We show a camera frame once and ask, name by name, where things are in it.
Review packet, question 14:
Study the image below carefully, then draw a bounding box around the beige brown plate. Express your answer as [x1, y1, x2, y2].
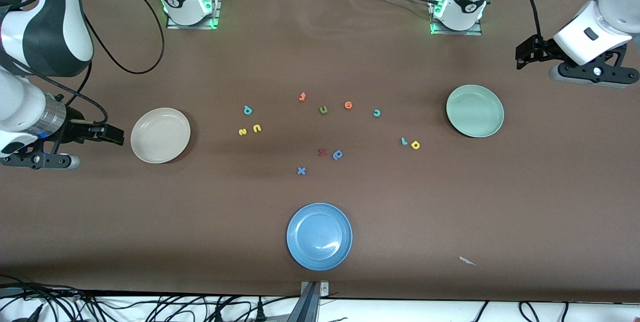
[130, 107, 192, 164]

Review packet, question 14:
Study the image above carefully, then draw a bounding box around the pale green plate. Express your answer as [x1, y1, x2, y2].
[446, 84, 505, 138]

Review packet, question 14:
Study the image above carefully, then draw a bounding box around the brown table cover mat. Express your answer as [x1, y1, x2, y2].
[0, 0, 640, 303]

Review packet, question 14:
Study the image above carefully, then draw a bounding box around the blue plate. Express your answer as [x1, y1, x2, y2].
[286, 202, 353, 271]

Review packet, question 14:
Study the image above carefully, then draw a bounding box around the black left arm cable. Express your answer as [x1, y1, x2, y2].
[526, 0, 543, 40]

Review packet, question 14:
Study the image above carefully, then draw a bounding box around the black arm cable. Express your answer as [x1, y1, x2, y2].
[0, 0, 166, 123]
[526, 0, 543, 40]

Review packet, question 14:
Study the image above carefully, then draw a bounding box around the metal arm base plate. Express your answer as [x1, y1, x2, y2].
[166, 0, 222, 30]
[429, 0, 484, 36]

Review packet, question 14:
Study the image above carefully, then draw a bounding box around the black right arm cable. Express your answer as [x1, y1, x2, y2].
[0, 0, 166, 123]

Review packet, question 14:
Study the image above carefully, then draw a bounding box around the black floor cable bundle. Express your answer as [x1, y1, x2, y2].
[0, 274, 301, 322]

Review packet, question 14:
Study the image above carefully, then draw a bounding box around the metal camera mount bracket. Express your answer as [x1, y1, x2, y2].
[299, 280, 331, 322]

